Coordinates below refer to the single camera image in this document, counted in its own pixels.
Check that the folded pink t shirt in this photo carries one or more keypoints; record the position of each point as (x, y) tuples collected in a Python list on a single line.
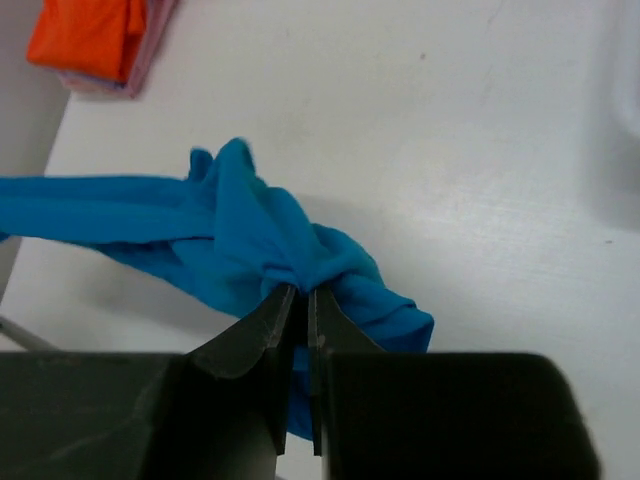
[(150, 60)]

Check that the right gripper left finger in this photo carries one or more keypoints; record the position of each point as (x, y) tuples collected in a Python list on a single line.
[(258, 349)]

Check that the blue t shirt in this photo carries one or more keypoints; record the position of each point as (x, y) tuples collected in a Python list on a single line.
[(221, 235)]

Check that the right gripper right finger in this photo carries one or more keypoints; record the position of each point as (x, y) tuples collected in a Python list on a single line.
[(328, 330)]

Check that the folded orange t shirt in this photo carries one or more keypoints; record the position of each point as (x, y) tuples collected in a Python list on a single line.
[(100, 38)]

